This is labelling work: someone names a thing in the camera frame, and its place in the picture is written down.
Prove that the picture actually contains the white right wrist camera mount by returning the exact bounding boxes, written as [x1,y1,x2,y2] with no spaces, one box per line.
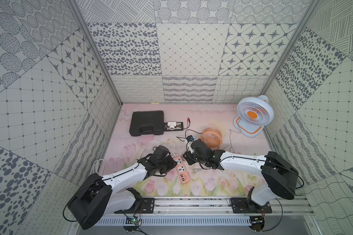
[185,135,195,154]

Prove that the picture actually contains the grey fan power cable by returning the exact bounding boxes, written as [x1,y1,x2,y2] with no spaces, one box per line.
[222,129,242,153]

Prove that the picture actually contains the black tray with white adapter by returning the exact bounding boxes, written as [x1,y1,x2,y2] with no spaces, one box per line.
[164,121,184,132]

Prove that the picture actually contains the black tool case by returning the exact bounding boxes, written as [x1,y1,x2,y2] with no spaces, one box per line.
[129,111,164,137]

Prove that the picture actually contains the white power strip cable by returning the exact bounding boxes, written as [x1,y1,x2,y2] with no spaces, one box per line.
[138,140,177,158]

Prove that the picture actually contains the red black clip leads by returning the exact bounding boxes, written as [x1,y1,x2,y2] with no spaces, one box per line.
[183,117,191,129]

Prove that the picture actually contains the green circuit board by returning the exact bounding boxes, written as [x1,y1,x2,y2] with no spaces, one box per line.
[126,217,141,227]

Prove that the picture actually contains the small orange desk fan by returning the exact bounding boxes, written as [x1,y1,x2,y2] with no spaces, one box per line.
[201,127,222,149]

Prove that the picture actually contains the white orange desk fan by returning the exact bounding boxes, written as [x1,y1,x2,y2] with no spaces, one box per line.
[233,95,275,138]

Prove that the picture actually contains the black USB cable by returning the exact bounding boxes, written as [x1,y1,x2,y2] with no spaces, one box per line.
[176,129,204,142]

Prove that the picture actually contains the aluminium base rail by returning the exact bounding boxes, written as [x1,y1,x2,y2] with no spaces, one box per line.
[120,196,312,216]

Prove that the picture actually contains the coiled white cable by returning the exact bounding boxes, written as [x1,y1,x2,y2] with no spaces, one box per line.
[90,159,106,177]

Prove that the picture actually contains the orange power strip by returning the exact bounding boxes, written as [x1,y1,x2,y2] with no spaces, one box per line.
[174,157,190,185]

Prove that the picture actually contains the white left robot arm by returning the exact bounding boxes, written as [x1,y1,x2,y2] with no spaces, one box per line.
[66,146,177,230]

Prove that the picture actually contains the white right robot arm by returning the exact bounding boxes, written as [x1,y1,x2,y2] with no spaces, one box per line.
[182,139,299,207]

